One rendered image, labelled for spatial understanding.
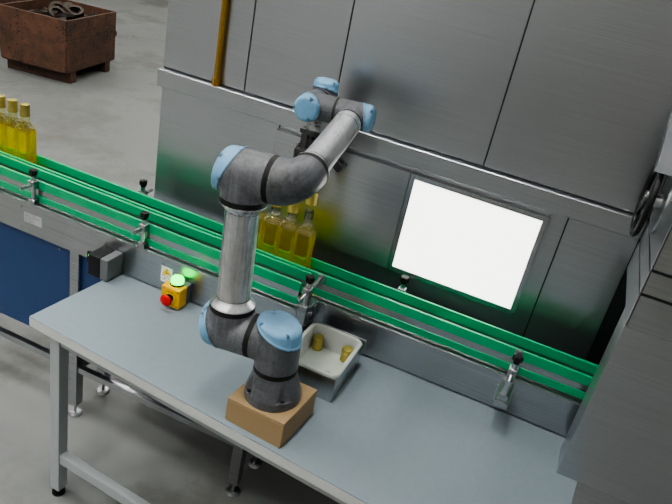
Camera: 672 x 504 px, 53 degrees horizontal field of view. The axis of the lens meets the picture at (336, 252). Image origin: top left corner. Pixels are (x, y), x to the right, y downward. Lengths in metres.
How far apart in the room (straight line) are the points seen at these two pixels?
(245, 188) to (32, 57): 5.73
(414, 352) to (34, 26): 5.63
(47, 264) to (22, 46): 4.71
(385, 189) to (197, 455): 1.33
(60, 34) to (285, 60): 4.89
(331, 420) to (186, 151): 1.11
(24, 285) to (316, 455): 1.46
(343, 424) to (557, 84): 1.10
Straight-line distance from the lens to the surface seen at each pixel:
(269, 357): 1.71
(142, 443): 2.87
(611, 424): 1.94
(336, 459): 1.83
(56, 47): 7.03
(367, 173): 2.15
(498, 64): 2.02
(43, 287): 2.77
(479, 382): 2.13
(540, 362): 2.08
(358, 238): 2.24
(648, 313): 1.78
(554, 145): 2.04
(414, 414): 2.03
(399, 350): 2.15
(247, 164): 1.56
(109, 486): 2.45
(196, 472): 2.78
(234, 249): 1.65
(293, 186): 1.54
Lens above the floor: 2.01
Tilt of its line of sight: 27 degrees down
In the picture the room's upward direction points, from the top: 12 degrees clockwise
